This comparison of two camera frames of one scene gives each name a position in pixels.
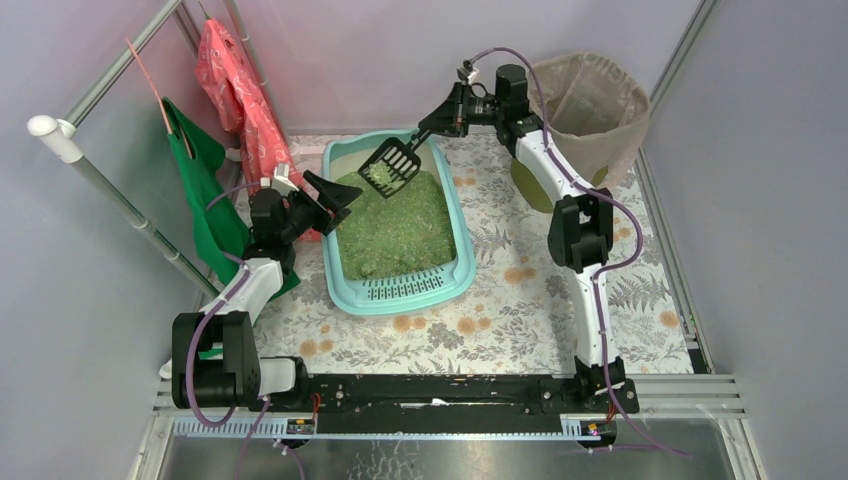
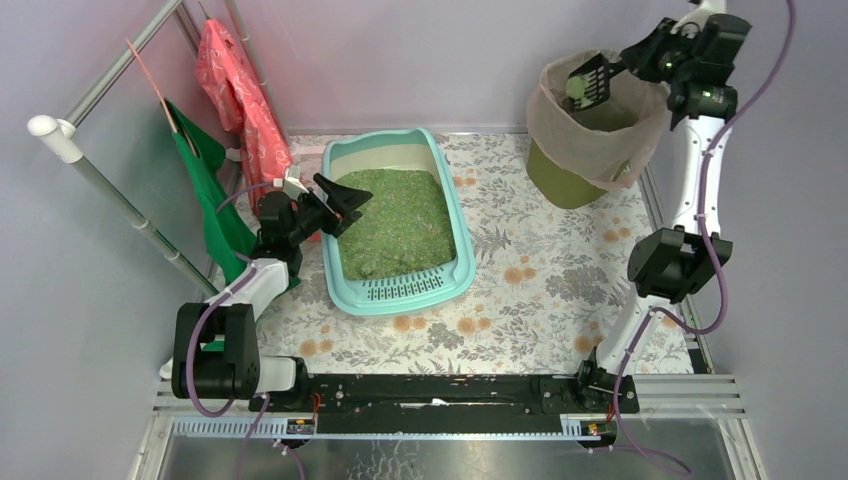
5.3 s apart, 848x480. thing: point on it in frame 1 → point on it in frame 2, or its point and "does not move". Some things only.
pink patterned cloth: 241,104 does not move
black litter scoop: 393,163 → 596,72
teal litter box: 401,247 does not move
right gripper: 448,113 → 635,52
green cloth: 215,201 does not move
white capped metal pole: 70,150 does not move
